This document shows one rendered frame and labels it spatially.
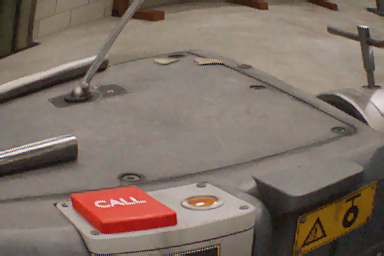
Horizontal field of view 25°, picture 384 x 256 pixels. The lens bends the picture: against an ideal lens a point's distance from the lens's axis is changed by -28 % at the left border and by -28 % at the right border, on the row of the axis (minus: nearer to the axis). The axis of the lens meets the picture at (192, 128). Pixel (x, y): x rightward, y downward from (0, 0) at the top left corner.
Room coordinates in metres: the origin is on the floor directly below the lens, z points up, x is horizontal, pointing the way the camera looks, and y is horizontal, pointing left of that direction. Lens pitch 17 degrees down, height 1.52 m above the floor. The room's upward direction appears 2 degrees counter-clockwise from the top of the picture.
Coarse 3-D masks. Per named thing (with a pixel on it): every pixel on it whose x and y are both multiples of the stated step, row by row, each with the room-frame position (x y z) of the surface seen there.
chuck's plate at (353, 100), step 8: (320, 96) 1.09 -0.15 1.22; (328, 96) 1.07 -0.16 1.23; (336, 96) 1.05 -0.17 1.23; (344, 96) 1.04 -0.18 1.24; (352, 96) 1.04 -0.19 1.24; (360, 96) 1.04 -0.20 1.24; (336, 104) 1.06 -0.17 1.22; (344, 104) 1.04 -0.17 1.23; (352, 104) 1.02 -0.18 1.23; (360, 104) 1.02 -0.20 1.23; (368, 104) 1.02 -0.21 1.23; (352, 112) 1.03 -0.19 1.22; (360, 112) 1.00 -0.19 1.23; (368, 112) 1.00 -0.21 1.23; (376, 112) 1.00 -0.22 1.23; (360, 120) 1.01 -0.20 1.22; (368, 120) 0.99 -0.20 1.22; (376, 120) 0.99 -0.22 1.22; (376, 128) 0.97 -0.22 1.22
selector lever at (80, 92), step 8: (136, 0) 0.99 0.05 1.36; (136, 8) 0.99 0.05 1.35; (128, 16) 0.99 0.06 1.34; (120, 24) 0.99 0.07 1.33; (112, 32) 0.99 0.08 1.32; (120, 32) 0.99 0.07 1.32; (112, 40) 0.99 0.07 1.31; (104, 48) 0.99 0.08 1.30; (96, 56) 0.99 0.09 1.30; (104, 56) 0.99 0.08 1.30; (96, 64) 0.98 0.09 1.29; (88, 72) 0.99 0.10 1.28; (88, 80) 0.98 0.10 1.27; (80, 88) 0.98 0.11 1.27; (88, 88) 0.99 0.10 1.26; (64, 96) 0.99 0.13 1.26; (72, 96) 0.98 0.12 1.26; (80, 96) 0.98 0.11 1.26; (88, 96) 0.98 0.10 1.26
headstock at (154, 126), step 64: (128, 64) 1.11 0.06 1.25; (192, 64) 1.09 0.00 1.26; (0, 128) 0.89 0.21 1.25; (64, 128) 0.88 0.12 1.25; (128, 128) 0.88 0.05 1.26; (192, 128) 0.87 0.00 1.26; (256, 128) 0.86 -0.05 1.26; (320, 128) 0.86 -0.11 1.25; (0, 192) 0.69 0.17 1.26; (64, 192) 0.71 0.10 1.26; (256, 192) 0.74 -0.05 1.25
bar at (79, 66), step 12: (72, 60) 1.07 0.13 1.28; (84, 60) 1.07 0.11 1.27; (108, 60) 1.09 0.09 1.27; (36, 72) 1.04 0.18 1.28; (48, 72) 1.04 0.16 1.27; (60, 72) 1.05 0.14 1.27; (72, 72) 1.06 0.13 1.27; (84, 72) 1.07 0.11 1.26; (12, 84) 1.01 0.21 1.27; (24, 84) 1.02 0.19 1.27; (36, 84) 1.03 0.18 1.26; (48, 84) 1.04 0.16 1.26; (0, 96) 0.99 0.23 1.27; (12, 96) 1.01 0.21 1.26
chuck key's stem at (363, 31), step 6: (360, 24) 1.11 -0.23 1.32; (360, 30) 1.09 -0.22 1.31; (366, 30) 1.09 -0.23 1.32; (360, 36) 1.09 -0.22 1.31; (366, 36) 1.09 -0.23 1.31; (360, 42) 1.10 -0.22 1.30; (366, 42) 1.09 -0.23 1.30; (366, 48) 1.09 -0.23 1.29; (372, 48) 1.10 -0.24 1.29; (366, 54) 1.09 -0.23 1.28; (372, 54) 1.09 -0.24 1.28; (366, 60) 1.09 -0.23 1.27; (372, 60) 1.09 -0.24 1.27; (366, 66) 1.09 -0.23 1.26; (372, 66) 1.09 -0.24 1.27; (366, 72) 1.10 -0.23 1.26; (372, 72) 1.09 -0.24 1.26; (372, 78) 1.09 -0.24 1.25; (372, 84) 1.09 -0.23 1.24
